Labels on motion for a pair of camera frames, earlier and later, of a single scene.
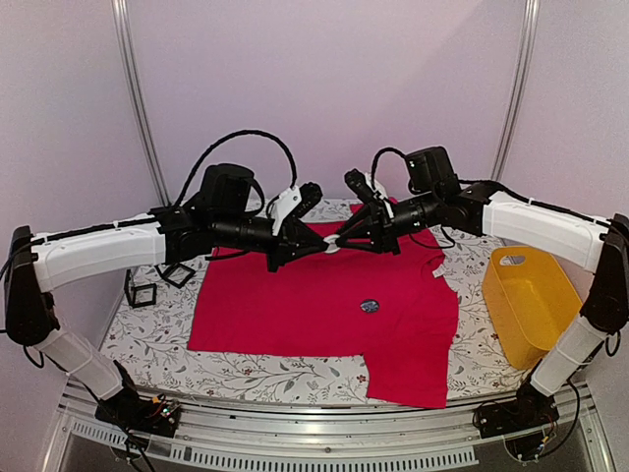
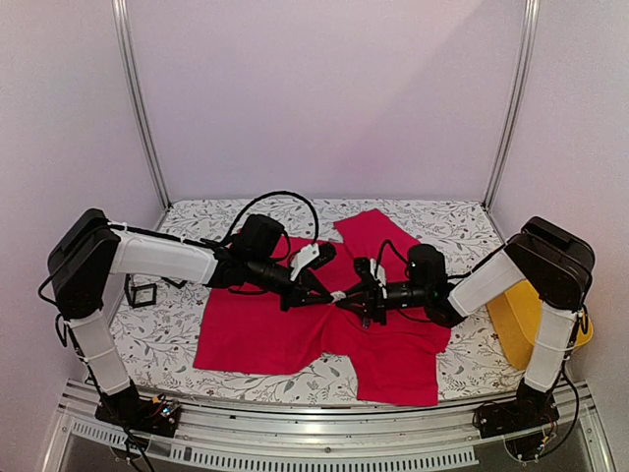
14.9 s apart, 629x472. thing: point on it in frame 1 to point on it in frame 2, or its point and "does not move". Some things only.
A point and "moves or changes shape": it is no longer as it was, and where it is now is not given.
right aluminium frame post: x=518 y=86 does not move
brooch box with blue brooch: x=142 y=295 does not move
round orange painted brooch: x=332 y=247 to x=337 y=296
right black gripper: x=384 y=235 to x=372 y=300
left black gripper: x=291 y=250 to x=307 y=283
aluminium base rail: x=213 y=436 does not move
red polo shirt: x=401 y=312 moves or changes shape
